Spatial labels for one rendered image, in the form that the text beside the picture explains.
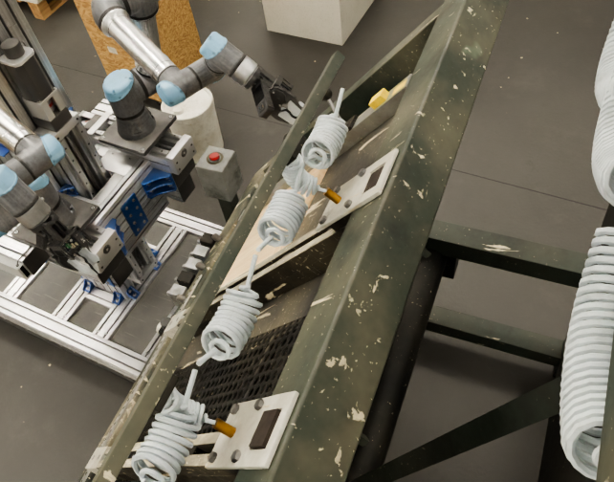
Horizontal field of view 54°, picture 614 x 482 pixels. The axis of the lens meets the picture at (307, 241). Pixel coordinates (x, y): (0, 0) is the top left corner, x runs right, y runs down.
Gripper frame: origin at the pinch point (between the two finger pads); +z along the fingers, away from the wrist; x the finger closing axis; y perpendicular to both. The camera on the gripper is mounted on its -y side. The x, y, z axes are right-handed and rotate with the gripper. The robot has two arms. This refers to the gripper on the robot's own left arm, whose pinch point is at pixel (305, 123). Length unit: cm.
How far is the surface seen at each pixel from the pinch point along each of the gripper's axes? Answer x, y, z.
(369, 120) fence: -19.0, -13.0, 9.4
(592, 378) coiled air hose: -60, -117, 11
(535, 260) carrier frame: -5, 15, 94
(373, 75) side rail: -19.3, 12.4, 7.5
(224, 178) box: 59, 35, -2
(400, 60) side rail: -28.6, 9.1, 9.5
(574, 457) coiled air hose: -57, -123, 12
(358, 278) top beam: -34, -91, 3
